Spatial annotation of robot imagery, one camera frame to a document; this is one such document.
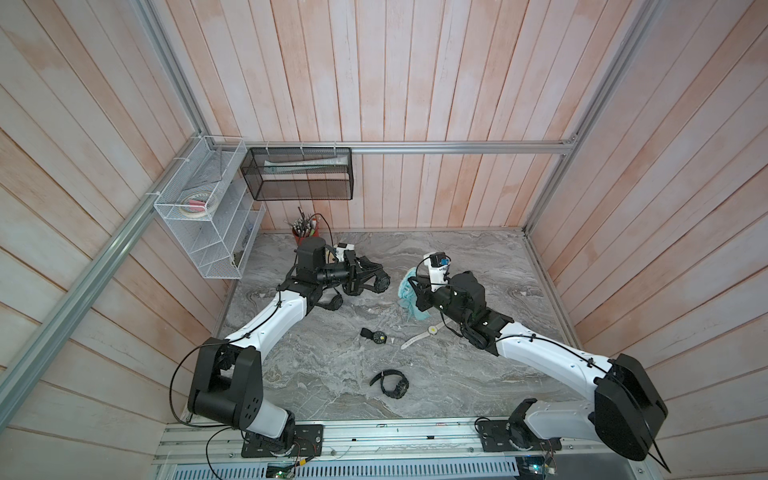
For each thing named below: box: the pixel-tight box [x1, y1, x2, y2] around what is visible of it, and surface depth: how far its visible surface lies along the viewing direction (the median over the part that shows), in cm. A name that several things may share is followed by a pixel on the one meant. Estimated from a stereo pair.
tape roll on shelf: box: [179, 192, 219, 218], surface depth 75 cm
